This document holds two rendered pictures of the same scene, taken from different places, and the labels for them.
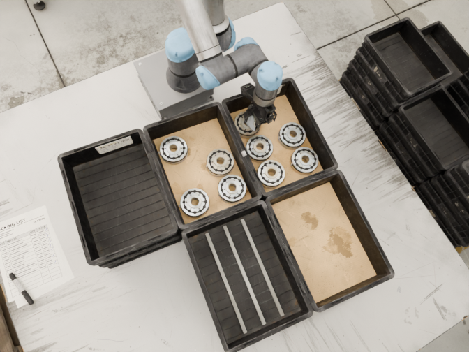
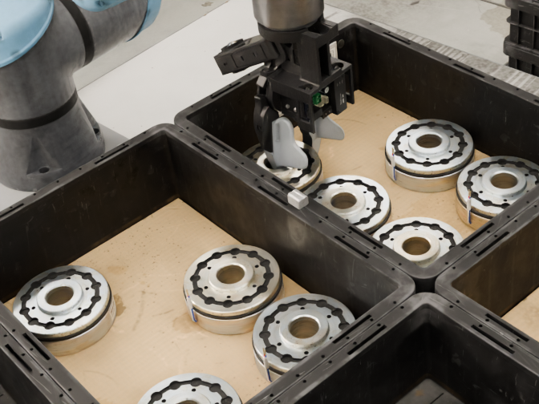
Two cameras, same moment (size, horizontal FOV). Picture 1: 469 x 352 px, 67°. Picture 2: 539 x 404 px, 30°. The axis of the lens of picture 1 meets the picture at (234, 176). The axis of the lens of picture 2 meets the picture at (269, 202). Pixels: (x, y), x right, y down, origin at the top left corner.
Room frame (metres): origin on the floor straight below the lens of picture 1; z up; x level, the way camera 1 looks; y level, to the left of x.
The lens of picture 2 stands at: (-0.31, 0.03, 1.58)
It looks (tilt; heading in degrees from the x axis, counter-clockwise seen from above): 39 degrees down; 359
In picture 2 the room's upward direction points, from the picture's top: 9 degrees counter-clockwise
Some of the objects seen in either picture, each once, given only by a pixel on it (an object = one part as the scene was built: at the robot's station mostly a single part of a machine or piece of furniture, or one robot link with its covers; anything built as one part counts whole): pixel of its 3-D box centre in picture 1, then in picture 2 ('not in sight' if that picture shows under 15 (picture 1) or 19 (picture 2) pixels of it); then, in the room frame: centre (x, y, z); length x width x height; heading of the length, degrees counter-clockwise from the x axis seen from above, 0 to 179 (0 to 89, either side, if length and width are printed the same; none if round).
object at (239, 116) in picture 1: (247, 123); (277, 166); (0.63, -0.01, 0.86); 0.10 x 0.10 x 0.01
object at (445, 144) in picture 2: (292, 133); (429, 142); (0.62, -0.19, 0.86); 0.05 x 0.05 x 0.01
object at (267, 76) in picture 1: (267, 79); not in sight; (0.63, -0.04, 1.15); 0.09 x 0.08 x 0.11; 41
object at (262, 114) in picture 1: (262, 108); (301, 66); (0.63, -0.05, 0.99); 0.09 x 0.08 x 0.12; 40
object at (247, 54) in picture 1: (246, 59); not in sight; (0.70, 0.04, 1.15); 0.11 x 0.11 x 0.08; 41
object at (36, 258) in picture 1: (28, 253); not in sight; (-0.01, 0.69, 0.70); 0.33 x 0.23 x 0.01; 40
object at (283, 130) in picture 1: (292, 134); (429, 145); (0.62, -0.19, 0.86); 0.10 x 0.10 x 0.01
